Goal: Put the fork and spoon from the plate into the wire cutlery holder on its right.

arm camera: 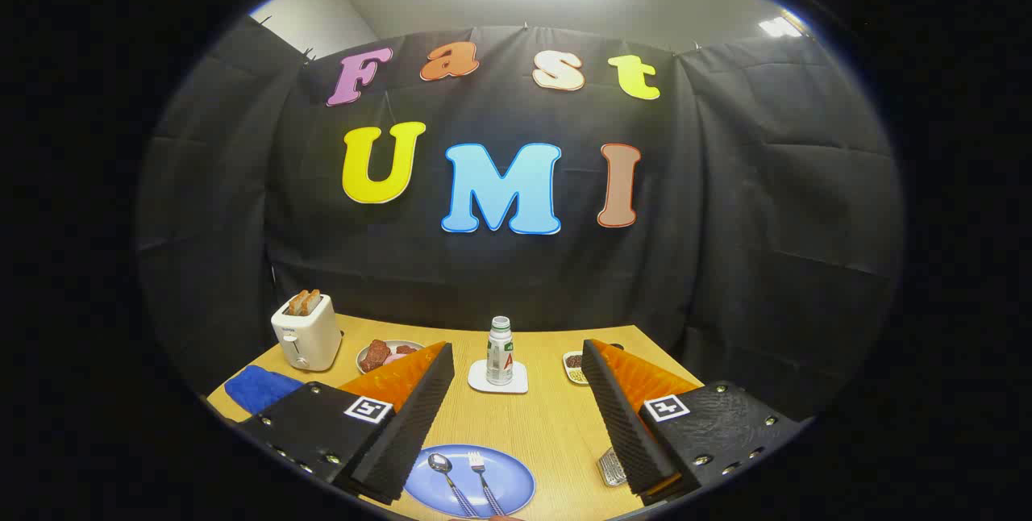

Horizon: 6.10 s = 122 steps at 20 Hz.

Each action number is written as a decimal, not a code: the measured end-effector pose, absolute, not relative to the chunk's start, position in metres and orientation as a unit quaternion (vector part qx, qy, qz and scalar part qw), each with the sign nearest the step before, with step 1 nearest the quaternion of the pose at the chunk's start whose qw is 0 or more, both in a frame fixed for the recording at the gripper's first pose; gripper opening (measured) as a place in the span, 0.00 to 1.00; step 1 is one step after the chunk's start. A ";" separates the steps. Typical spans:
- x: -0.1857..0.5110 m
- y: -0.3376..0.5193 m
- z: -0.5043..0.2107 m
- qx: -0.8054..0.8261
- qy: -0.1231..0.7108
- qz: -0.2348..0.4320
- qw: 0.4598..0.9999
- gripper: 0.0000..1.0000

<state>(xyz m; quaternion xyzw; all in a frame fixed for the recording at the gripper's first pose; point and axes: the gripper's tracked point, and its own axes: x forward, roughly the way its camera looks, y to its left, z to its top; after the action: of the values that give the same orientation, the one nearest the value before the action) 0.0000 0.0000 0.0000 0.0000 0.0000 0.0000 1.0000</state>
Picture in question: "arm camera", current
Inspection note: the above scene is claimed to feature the metal wire cutlery basket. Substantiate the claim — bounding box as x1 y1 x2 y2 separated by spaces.
597 447 628 487

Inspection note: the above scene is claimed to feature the white drink bottle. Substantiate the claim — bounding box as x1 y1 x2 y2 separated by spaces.
486 316 514 386

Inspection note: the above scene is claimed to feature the spoon with blue checked handle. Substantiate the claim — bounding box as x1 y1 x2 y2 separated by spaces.
427 453 481 519

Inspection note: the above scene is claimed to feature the fork with blue checked handle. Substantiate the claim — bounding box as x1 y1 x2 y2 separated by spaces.
468 452 505 519

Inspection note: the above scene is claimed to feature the ceiling light panel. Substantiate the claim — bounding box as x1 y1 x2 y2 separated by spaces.
758 15 805 39

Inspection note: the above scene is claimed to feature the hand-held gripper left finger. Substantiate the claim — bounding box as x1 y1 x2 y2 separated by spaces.
235 341 456 506

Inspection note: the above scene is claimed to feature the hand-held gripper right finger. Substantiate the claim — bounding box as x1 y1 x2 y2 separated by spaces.
580 339 803 506

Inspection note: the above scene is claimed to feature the beige food plate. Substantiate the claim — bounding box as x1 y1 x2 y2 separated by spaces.
356 340 427 375

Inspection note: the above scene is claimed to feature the large brown meat piece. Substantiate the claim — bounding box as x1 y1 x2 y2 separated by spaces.
360 340 393 373

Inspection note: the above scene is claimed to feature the blue round plate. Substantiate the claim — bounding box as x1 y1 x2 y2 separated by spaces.
403 444 536 519

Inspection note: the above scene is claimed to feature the white toaster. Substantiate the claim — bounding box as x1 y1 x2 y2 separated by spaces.
271 291 343 372

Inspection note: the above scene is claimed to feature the white square coaster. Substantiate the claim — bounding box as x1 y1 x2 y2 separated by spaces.
468 358 530 394

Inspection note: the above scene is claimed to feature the blue folded cloth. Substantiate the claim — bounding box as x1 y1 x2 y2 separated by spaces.
224 365 306 415

